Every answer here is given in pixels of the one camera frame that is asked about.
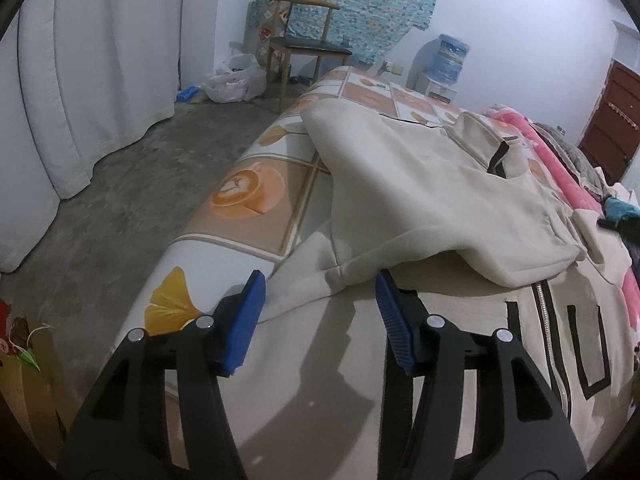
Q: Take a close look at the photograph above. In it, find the grey patterned pillow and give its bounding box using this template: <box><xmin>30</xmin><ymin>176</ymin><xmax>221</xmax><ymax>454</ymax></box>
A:
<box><xmin>535</xmin><ymin>122</ymin><xmax>603</xmax><ymax>186</ymax></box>

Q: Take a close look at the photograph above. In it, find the white water dispenser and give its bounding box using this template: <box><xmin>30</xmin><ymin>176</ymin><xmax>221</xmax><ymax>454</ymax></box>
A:
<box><xmin>407</xmin><ymin>40</ymin><xmax>458</xmax><ymax>102</ymax></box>

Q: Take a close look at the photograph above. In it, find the pink floral blanket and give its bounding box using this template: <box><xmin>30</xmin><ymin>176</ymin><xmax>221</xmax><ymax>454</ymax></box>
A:
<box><xmin>487</xmin><ymin>105</ymin><xmax>640</xmax><ymax>331</ymax></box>

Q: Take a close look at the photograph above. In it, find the white plastic bag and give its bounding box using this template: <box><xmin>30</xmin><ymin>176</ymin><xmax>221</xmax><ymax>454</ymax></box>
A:
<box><xmin>204</xmin><ymin>52</ymin><xmax>267</xmax><ymax>103</ymax></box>

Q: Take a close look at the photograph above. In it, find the blue water bottle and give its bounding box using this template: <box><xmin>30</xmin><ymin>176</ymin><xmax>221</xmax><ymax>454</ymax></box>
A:
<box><xmin>431</xmin><ymin>34</ymin><xmax>471</xmax><ymax>83</ymax></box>

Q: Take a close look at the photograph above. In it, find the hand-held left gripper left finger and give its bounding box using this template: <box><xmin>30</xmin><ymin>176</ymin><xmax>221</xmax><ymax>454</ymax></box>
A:
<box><xmin>57</xmin><ymin>269</ymin><xmax>268</xmax><ymax>480</ymax></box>

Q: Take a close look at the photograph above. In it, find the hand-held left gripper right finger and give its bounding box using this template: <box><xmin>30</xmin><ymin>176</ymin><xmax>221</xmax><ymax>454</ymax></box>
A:
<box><xmin>375</xmin><ymin>267</ymin><xmax>588</xmax><ymax>480</ymax></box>

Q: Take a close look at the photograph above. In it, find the brown wooden door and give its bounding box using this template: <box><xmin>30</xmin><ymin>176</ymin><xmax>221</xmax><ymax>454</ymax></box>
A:
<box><xmin>577</xmin><ymin>60</ymin><xmax>640</xmax><ymax>186</ymax></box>

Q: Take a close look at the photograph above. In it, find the brown cardboard box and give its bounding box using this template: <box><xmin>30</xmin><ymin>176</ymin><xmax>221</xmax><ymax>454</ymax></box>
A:
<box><xmin>0</xmin><ymin>300</ymin><xmax>77</xmax><ymax>461</ymax></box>

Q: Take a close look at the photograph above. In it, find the printed tile-pattern bed sheet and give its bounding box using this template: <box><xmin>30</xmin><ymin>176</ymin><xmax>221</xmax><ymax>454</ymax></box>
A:
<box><xmin>117</xmin><ymin>65</ymin><xmax>556</xmax><ymax>396</ymax></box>

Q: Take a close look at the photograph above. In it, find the orange printed cloth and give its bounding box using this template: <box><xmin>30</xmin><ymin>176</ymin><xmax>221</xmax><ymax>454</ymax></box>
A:
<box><xmin>247</xmin><ymin>0</ymin><xmax>292</xmax><ymax>63</ymax></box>

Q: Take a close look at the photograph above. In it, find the white curtain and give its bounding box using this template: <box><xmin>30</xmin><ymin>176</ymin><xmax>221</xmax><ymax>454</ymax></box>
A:
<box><xmin>0</xmin><ymin>0</ymin><xmax>223</xmax><ymax>276</ymax></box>

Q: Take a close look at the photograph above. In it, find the beige zip jacket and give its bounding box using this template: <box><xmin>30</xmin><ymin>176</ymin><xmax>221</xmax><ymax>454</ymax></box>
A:
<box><xmin>167</xmin><ymin>95</ymin><xmax>640</xmax><ymax>480</ymax></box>

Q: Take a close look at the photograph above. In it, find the teal patterned wall cloth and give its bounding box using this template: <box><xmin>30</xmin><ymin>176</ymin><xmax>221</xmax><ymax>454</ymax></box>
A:
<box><xmin>247</xmin><ymin>0</ymin><xmax>446</xmax><ymax>63</ymax></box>

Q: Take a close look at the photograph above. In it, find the wooden chair with black seat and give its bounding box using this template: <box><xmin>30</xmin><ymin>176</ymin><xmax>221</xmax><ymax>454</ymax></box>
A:
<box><xmin>265</xmin><ymin>0</ymin><xmax>353</xmax><ymax>101</ymax></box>

